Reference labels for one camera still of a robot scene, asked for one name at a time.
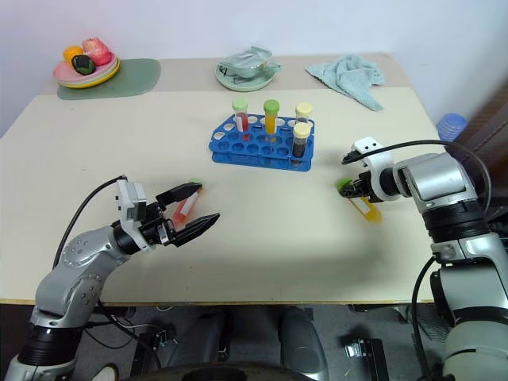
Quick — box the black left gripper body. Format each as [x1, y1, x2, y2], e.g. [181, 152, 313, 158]
[138, 200, 180, 249]

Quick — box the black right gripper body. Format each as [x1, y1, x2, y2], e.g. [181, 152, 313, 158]
[353, 171, 376, 200]

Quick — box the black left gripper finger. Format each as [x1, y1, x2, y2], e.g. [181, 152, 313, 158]
[173, 212, 221, 248]
[156, 183, 205, 208]

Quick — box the red test tube green cap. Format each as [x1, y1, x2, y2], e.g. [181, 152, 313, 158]
[171, 180, 206, 228]

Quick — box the yellow test tube green cap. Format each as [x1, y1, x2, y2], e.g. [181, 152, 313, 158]
[336, 178, 384, 224]

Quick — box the blue test tube rack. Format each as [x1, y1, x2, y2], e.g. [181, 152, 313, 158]
[209, 114, 315, 173]

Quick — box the dark tube cream cap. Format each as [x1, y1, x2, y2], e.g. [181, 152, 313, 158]
[294, 102, 313, 128]
[292, 121, 312, 166]

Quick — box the red tube pale green cap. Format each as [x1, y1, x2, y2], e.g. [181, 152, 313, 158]
[232, 98, 250, 142]

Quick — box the orange tube green cap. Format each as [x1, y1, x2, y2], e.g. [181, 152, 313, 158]
[263, 98, 279, 142]

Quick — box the teal cloth towel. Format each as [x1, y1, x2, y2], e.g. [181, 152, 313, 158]
[304, 54, 386, 112]

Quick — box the blue ribbed plastic jug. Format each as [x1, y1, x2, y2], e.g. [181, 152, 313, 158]
[436, 113, 469, 140]

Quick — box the green placemat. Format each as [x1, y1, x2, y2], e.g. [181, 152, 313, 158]
[56, 58, 162, 102]

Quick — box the mint green plate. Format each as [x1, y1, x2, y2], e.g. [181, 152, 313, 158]
[215, 63, 275, 91]

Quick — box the yellow plate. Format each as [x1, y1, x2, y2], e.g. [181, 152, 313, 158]
[57, 61, 121, 90]

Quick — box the mint green bowl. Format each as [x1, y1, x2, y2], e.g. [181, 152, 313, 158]
[217, 58, 283, 81]

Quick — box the brown wooden furniture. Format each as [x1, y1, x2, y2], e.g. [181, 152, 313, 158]
[454, 90, 508, 223]

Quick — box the pale green plate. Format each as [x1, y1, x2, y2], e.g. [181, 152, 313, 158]
[55, 58, 120, 87]

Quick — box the crumpled pale green pouch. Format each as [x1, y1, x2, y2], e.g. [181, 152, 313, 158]
[220, 46, 275, 71]

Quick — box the dark rounded shape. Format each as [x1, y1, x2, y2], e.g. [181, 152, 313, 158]
[279, 306, 330, 381]

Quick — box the black and green toy fruit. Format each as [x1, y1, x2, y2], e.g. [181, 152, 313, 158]
[71, 55, 96, 75]

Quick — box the pink toy peach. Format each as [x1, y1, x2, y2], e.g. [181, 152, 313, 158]
[81, 37, 111, 67]

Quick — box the black box with silver clip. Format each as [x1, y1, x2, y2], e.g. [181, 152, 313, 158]
[341, 336, 390, 381]

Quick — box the pink plate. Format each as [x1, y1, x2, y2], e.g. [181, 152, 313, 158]
[53, 54, 118, 83]

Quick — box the orange toy fruit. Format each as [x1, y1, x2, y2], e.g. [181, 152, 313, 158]
[63, 45, 85, 63]

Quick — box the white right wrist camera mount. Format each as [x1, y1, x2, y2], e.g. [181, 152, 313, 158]
[352, 137, 398, 204]

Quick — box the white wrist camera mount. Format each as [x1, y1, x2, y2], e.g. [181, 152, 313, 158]
[352, 137, 398, 204]
[114, 179, 155, 254]

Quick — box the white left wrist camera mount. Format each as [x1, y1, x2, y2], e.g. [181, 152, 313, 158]
[114, 179, 155, 254]

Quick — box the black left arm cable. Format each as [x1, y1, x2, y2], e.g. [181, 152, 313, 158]
[52, 174, 129, 275]

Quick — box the black floor cable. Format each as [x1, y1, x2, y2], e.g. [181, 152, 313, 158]
[81, 301, 164, 372]

